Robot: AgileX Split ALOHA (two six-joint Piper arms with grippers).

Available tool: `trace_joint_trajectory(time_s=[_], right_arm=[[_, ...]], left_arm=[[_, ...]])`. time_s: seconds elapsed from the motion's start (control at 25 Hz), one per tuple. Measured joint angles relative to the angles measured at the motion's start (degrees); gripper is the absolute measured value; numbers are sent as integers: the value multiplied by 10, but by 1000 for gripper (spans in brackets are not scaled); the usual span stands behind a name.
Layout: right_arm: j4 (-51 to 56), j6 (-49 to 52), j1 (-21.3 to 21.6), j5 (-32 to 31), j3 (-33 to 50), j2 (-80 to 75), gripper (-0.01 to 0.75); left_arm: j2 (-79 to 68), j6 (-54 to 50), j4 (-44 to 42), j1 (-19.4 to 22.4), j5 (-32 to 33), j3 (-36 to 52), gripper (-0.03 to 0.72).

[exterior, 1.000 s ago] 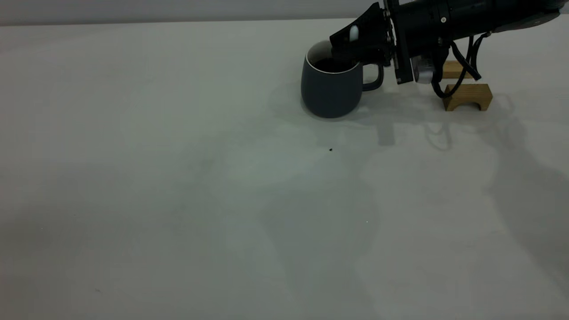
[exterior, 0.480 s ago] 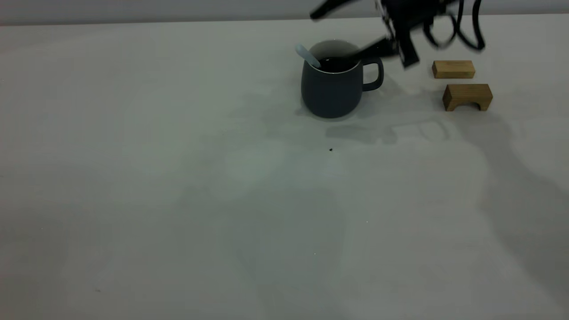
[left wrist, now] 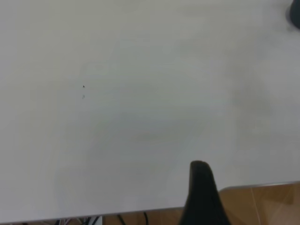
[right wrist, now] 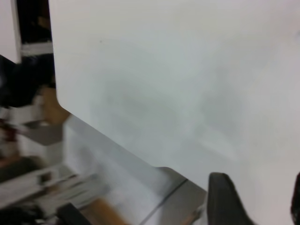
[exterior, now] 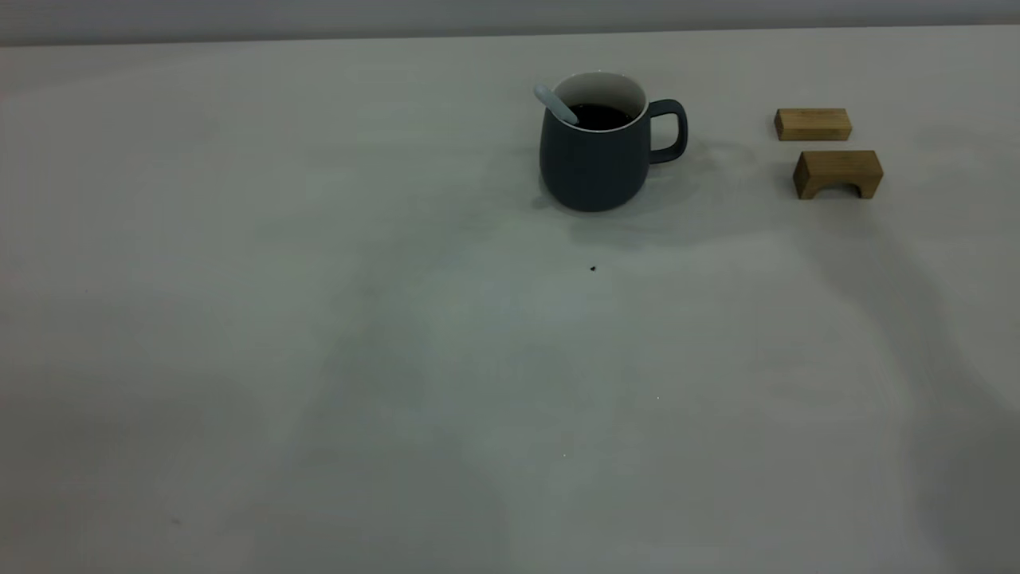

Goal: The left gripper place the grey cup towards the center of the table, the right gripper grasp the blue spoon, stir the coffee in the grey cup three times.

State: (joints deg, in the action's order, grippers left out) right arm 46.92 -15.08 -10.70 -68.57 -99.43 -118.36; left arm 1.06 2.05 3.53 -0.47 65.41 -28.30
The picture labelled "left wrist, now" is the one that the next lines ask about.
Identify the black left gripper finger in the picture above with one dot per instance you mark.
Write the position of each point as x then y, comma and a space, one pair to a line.
201, 199

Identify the dark grey ceramic mug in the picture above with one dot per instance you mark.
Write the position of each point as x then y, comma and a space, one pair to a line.
295, 16

